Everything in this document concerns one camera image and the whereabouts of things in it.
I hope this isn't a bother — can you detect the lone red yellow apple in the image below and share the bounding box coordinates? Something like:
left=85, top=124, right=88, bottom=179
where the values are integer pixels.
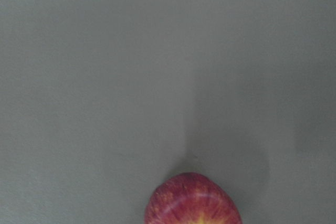
left=144, top=173, right=242, bottom=223

